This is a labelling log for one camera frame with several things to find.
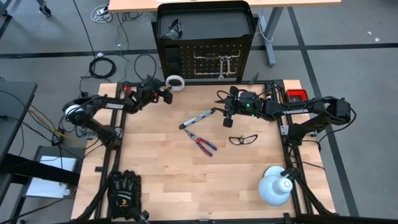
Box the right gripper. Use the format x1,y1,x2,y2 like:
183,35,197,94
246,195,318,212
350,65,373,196
211,89,267,118

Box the white tape roll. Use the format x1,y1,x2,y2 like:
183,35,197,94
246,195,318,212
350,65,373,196
164,74,186,91

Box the red and blue handled pliers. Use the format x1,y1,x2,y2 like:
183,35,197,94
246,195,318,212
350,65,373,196
183,129,218,157

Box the black pegboard bin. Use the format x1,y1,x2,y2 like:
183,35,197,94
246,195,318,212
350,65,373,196
167,63,181,80
164,46,180,62

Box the black cylinder with white band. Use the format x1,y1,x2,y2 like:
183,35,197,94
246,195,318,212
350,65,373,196
265,83,277,102

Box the red plastic tray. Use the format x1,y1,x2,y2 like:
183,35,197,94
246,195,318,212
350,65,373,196
285,88,309,103

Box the black pegboard tool cart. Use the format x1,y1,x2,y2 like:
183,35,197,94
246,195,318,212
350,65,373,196
146,0,261,86

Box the white dome desk lamp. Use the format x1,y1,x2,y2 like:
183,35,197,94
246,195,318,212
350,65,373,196
257,166,300,207

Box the black work glove with logo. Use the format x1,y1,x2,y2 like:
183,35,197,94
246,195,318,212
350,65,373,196
107,169,143,220

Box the wooden desk with grey legs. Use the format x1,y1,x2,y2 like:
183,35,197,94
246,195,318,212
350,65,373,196
108,0,342,68

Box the grey cart with white sheet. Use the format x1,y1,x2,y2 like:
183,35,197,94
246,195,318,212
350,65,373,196
9,145,86,218

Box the person's foot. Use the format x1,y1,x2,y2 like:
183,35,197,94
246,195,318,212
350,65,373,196
34,0,52,17

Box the black side table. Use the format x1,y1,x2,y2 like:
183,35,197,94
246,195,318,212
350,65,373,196
0,79,38,164

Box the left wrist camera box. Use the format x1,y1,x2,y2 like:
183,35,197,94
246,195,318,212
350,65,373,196
161,89,174,105

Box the black metal table frame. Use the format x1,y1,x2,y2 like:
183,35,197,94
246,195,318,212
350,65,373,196
55,79,398,224

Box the metal pegboard hook rail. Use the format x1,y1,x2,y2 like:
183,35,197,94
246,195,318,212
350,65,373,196
193,67,242,77
193,50,242,60

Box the coiled black cable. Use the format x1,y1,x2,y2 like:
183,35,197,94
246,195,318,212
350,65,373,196
88,57,117,80

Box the white cable bundle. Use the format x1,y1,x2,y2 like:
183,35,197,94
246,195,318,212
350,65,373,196
90,4,113,24

